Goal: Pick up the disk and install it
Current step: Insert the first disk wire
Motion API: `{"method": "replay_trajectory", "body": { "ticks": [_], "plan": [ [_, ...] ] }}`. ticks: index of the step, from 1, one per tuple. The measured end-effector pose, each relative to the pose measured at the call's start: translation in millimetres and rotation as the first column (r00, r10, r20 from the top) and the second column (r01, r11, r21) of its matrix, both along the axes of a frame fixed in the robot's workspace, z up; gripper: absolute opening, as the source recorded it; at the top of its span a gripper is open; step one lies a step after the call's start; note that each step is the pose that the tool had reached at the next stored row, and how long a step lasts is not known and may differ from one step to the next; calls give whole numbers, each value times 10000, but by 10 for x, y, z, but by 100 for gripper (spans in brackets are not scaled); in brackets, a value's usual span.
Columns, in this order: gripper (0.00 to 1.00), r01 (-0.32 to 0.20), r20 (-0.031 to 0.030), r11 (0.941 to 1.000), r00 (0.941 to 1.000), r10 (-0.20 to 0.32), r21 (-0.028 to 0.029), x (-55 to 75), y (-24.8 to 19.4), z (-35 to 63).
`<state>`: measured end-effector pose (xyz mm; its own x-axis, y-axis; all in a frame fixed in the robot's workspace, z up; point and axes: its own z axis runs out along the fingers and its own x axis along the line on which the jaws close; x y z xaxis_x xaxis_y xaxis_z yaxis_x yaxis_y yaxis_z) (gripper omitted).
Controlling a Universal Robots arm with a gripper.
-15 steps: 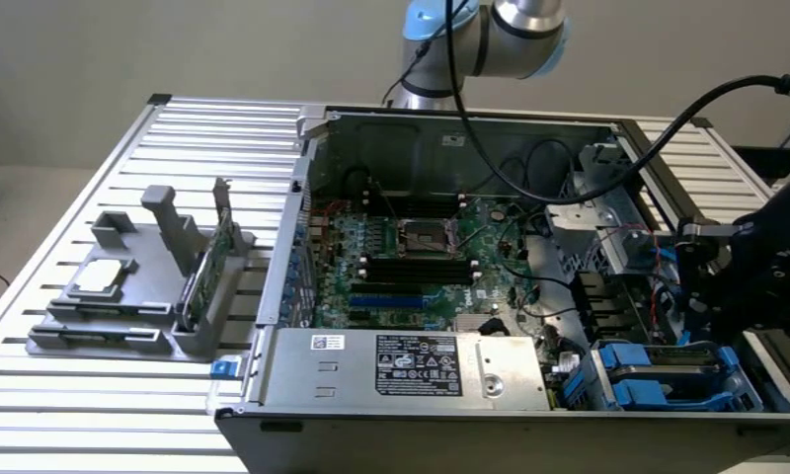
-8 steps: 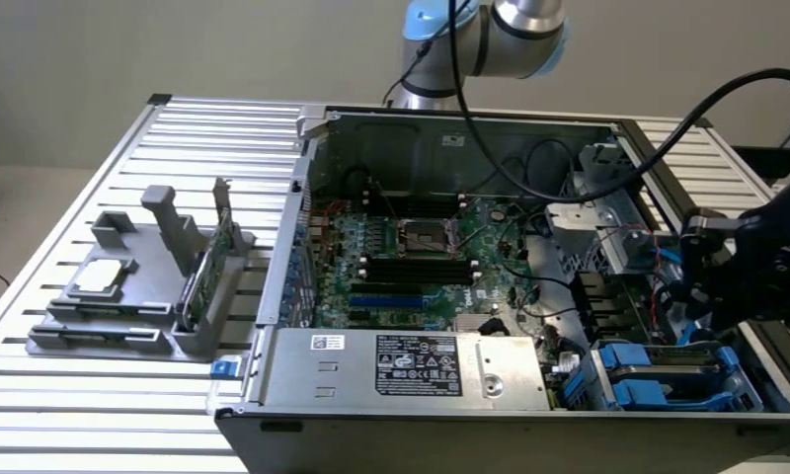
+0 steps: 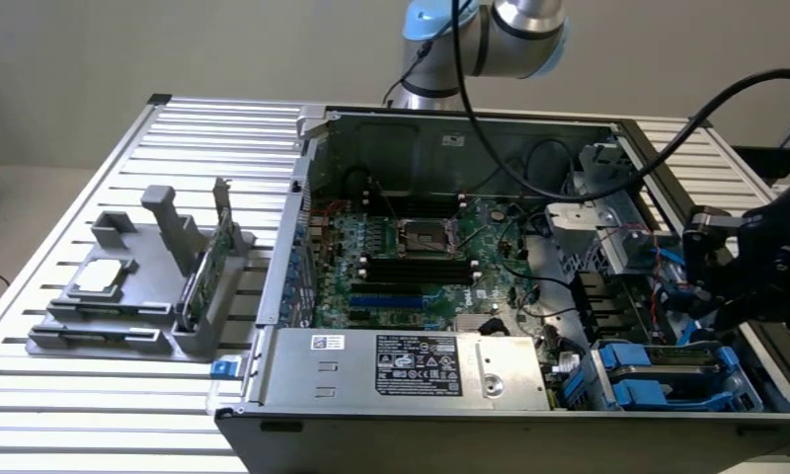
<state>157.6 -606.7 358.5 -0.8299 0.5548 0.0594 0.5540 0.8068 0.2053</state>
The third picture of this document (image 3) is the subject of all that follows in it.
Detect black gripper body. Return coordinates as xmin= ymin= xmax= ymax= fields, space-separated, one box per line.
xmin=731 ymin=167 xmax=790 ymax=336

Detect disk in bay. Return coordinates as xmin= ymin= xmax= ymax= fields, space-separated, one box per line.
xmin=639 ymin=345 xmax=722 ymax=367

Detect blue disk bay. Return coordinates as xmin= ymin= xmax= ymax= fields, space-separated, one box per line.
xmin=590 ymin=339 xmax=747 ymax=412

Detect silver metal drive cage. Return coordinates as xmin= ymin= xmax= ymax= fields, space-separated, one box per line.
xmin=543 ymin=141 xmax=660 ymax=276

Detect green motherboard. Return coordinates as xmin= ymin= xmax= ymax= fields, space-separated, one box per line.
xmin=306 ymin=195 xmax=572 ymax=343

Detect silver chipset heat sink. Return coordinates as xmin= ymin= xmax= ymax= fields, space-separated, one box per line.
xmin=454 ymin=313 xmax=504 ymax=336

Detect CPU socket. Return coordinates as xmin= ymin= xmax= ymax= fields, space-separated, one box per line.
xmin=395 ymin=216 xmax=467 ymax=261

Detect black RAM slot row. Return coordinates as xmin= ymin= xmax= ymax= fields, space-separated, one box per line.
xmin=359 ymin=254 xmax=484 ymax=286
xmin=362 ymin=190 xmax=471 ymax=219

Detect black expansion slot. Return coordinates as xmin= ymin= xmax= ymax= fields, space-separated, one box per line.
xmin=348 ymin=281 xmax=478 ymax=298

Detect blue expansion slot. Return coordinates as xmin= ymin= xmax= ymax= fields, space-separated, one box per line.
xmin=348 ymin=293 xmax=428 ymax=308

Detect black open PC case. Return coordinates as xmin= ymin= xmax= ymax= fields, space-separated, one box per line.
xmin=214 ymin=105 xmax=790 ymax=474

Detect silver power supply unit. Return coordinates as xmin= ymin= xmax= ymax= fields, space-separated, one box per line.
xmin=246 ymin=327 xmax=556 ymax=414

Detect green graphics card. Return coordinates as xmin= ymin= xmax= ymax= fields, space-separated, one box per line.
xmin=175 ymin=177 xmax=240 ymax=333

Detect grey parts rack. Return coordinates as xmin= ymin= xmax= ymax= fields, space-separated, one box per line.
xmin=26 ymin=185 xmax=260 ymax=364

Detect silver CPU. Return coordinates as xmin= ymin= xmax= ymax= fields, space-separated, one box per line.
xmin=70 ymin=259 xmax=132 ymax=293

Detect RAM stick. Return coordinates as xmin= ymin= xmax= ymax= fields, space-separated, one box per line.
xmin=54 ymin=332 xmax=152 ymax=342

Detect blue wire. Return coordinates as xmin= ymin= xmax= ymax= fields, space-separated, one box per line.
xmin=658 ymin=246 xmax=718 ymax=350

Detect red wire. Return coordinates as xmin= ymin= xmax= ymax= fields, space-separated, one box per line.
xmin=643 ymin=231 xmax=684 ymax=343

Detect black bracket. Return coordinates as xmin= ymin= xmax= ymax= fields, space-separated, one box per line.
xmin=730 ymin=144 xmax=790 ymax=185

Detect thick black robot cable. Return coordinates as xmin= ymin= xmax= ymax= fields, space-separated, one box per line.
xmin=448 ymin=0 xmax=790 ymax=202

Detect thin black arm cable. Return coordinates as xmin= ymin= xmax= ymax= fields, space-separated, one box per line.
xmin=383 ymin=39 xmax=435 ymax=107

